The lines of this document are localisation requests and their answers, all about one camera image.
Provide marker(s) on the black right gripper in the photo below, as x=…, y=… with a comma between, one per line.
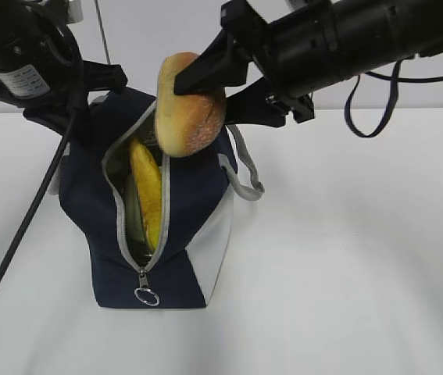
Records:
x=289, y=53

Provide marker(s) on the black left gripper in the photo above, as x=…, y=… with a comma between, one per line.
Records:
x=43, y=66

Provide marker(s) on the orange bread roll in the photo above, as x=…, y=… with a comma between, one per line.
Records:
x=186, y=124

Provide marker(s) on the navy and white lunch bag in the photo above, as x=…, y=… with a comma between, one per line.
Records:
x=197, y=208

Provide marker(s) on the yellow banana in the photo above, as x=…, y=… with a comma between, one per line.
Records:
x=148, y=181

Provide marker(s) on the green lidded glass container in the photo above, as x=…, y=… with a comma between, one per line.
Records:
x=133, y=222

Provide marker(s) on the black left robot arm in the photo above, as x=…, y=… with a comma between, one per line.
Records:
x=17, y=12

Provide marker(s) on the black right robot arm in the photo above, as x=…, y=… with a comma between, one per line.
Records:
x=371, y=34

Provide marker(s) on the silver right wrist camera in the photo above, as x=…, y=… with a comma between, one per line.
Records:
x=296, y=5

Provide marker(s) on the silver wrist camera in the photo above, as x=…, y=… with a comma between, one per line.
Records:
x=74, y=12
x=296, y=5

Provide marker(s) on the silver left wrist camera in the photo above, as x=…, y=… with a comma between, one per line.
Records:
x=74, y=12

